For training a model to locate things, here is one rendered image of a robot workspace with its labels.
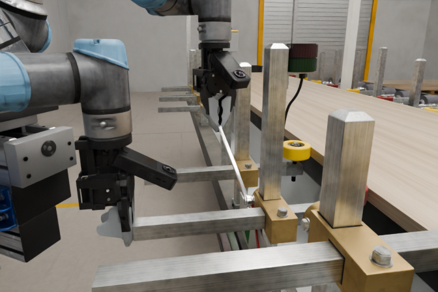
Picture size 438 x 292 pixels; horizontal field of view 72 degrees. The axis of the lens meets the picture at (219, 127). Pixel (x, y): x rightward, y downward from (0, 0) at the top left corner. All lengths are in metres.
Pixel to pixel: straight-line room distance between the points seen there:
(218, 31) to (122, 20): 7.64
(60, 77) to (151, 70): 7.78
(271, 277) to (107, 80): 0.34
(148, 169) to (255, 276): 0.27
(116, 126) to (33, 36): 0.47
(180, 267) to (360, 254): 0.18
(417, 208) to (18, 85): 0.64
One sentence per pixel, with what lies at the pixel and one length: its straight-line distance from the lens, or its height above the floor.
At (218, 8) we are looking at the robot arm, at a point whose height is 1.25.
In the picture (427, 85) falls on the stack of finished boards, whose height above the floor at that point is 0.27.
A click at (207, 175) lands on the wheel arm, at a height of 0.84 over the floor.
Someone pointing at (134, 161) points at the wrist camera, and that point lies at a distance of 0.52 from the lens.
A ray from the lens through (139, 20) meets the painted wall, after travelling 8.25.
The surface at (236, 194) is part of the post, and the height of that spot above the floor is 0.76.
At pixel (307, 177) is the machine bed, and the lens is 0.95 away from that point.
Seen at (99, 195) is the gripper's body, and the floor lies 0.93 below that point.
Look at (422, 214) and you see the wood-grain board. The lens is 0.62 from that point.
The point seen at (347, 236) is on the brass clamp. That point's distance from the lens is 0.37.
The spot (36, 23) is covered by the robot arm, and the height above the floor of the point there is 1.22.
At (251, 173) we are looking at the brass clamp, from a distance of 0.80.
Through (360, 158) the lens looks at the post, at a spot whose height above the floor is 1.05.
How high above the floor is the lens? 1.17
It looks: 15 degrees down
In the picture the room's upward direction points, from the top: straight up
